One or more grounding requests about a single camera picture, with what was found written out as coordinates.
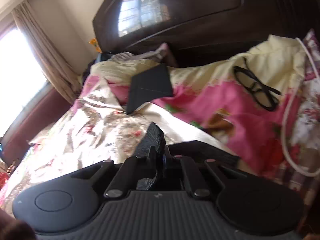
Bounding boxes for dark grey knit pants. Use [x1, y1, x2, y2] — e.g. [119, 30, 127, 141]
[133, 122, 240, 191]

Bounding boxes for pink floral quilt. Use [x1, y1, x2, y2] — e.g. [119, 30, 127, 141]
[82, 62, 308, 176]

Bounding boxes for black notebook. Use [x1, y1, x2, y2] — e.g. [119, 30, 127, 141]
[126, 64, 173, 114]

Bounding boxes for gold floral satin bedspread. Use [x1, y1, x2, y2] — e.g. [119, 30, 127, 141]
[1, 93, 226, 214]

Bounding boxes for white cable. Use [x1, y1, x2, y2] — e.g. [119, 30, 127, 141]
[280, 37, 320, 178]

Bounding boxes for beige curtain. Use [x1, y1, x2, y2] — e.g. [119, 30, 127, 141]
[11, 1, 82, 104]

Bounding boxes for right hand in brown glove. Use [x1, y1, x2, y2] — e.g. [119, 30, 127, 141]
[1, 210, 37, 240]

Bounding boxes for cream pillow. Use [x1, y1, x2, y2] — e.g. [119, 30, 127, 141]
[91, 35, 306, 92]

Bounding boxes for dark wooden headboard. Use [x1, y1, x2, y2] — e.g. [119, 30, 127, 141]
[93, 0, 319, 67]

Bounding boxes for black eyeglasses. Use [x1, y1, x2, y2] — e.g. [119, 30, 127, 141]
[233, 57, 281, 112]

